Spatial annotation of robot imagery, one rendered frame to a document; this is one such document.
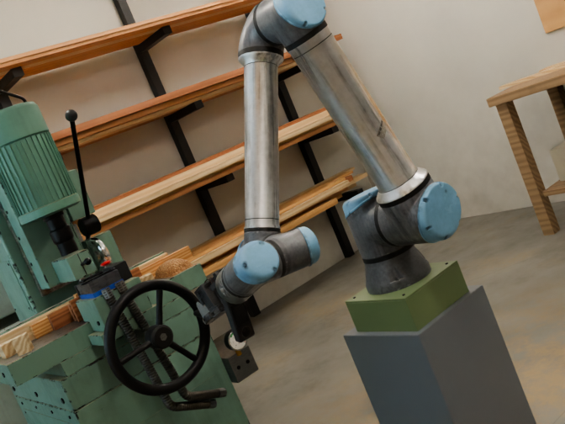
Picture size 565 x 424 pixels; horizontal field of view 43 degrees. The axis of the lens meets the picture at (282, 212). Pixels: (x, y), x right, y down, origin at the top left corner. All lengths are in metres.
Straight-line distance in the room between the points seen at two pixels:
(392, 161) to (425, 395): 0.64
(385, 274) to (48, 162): 0.97
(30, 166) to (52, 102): 2.64
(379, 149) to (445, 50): 3.36
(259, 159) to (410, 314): 0.57
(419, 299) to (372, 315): 0.15
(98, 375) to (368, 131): 0.94
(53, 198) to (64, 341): 0.39
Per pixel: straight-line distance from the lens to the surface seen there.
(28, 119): 2.08
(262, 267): 1.53
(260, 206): 1.72
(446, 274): 2.02
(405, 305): 1.91
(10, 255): 2.28
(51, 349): 1.94
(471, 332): 2.05
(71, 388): 1.97
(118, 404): 2.01
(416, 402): 2.05
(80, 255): 2.09
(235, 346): 2.10
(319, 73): 1.74
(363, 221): 1.95
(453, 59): 5.08
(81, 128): 4.11
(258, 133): 1.76
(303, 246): 1.60
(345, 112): 1.75
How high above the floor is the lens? 1.20
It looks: 7 degrees down
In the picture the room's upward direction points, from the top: 23 degrees counter-clockwise
